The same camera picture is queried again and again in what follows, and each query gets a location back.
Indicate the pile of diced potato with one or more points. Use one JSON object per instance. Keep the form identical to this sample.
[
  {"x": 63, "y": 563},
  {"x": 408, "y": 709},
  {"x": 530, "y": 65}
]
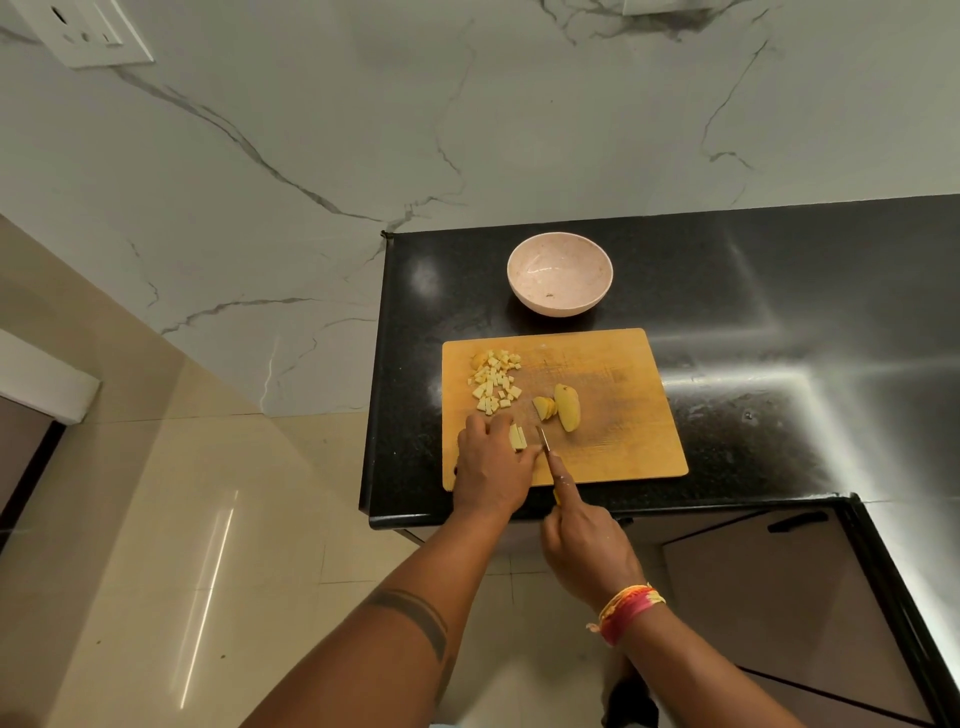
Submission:
[{"x": 495, "y": 381}]

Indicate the pink speckled bowl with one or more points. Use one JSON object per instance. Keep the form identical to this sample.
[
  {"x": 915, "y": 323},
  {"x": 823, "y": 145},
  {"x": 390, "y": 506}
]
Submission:
[{"x": 559, "y": 268}]

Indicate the person's foot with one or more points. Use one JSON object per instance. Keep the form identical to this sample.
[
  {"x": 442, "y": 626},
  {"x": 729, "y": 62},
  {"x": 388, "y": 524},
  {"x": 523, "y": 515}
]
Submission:
[{"x": 630, "y": 701}]

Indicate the yellow potato half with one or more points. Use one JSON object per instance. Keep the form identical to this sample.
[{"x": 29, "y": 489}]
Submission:
[{"x": 567, "y": 408}]

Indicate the person's right forearm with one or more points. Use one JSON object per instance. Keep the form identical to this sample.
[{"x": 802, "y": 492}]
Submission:
[{"x": 705, "y": 675}]

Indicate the wide white switch socket plate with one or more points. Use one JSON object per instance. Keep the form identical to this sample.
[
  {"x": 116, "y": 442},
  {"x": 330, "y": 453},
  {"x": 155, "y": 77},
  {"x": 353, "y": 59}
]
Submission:
[{"x": 82, "y": 31}]

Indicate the person's left hand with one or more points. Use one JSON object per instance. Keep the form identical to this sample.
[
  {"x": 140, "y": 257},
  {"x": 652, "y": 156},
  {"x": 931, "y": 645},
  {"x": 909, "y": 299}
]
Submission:
[{"x": 491, "y": 472}]

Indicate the wooden cutting board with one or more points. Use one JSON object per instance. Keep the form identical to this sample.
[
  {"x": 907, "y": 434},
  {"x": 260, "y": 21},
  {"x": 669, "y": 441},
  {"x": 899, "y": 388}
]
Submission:
[{"x": 630, "y": 442}]

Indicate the potato slice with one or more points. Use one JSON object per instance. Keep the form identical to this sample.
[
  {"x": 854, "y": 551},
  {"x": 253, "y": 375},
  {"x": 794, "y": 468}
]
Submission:
[{"x": 518, "y": 438}]

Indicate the person's left forearm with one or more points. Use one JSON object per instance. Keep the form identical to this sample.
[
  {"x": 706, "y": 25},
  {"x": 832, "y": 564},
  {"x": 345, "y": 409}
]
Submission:
[{"x": 390, "y": 660}]

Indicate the person's right hand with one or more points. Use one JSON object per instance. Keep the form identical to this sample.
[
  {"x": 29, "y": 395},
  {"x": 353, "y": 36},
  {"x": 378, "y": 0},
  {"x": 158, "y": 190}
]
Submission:
[{"x": 592, "y": 555}]

